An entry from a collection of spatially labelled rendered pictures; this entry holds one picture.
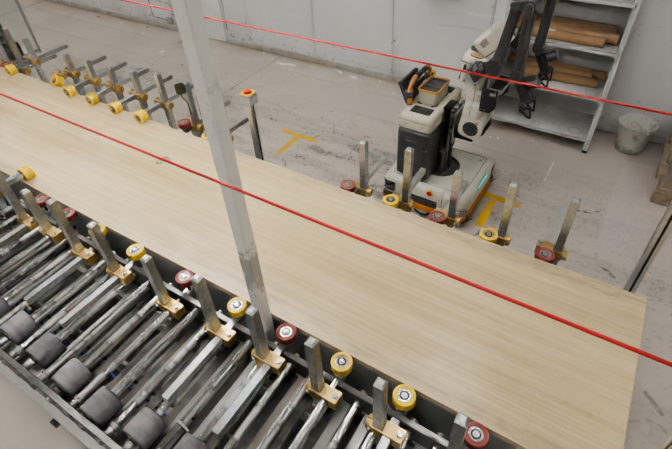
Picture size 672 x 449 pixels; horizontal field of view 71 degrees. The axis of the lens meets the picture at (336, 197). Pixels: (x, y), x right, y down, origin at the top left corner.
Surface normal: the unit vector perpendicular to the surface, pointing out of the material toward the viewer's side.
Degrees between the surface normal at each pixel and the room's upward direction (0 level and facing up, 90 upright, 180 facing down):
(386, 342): 0
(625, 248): 0
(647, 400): 0
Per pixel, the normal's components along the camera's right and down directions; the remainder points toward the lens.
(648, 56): -0.53, 0.57
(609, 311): -0.04, -0.76
